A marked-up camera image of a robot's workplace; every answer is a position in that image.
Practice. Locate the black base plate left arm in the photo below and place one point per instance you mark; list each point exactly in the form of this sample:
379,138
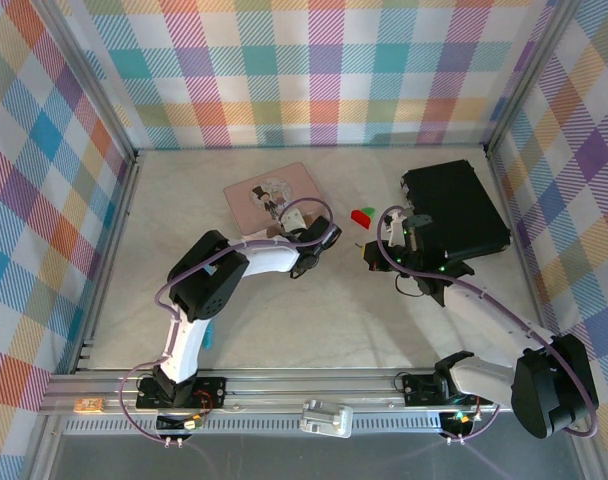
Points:
209,395

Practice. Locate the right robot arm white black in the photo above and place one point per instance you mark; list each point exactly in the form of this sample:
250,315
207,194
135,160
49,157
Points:
484,310

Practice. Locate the black base plate right arm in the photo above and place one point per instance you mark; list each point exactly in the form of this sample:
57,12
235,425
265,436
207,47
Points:
416,390

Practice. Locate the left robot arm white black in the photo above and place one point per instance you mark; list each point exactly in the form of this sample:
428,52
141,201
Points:
184,345

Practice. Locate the red toy block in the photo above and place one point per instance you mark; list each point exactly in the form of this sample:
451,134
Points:
359,217

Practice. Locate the green toy block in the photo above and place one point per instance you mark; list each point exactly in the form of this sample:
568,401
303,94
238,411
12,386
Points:
369,210

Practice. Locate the pink mat with cartoon print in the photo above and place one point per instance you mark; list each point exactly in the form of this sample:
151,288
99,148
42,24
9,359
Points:
244,205

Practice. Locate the black hard case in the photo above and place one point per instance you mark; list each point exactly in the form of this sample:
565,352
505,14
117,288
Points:
454,200

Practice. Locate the teal plastic object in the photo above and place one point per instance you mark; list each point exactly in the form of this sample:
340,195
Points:
209,340

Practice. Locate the small black electronics board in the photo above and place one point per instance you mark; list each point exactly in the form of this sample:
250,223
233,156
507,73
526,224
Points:
179,424
456,422

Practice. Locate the perforated metal strip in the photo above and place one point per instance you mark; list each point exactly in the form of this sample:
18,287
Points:
259,425

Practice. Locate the orange tag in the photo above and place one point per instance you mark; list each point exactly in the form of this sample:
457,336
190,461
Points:
89,405

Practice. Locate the aluminium side rail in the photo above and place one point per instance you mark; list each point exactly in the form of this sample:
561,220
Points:
527,280
107,260

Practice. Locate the aluminium mounting rail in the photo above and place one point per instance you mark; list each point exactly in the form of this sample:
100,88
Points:
284,395

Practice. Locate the silver metal bracket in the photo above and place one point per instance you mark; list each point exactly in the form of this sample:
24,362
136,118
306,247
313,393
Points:
324,417

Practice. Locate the aluminium frame post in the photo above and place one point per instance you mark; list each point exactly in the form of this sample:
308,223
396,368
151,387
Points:
91,80
529,75

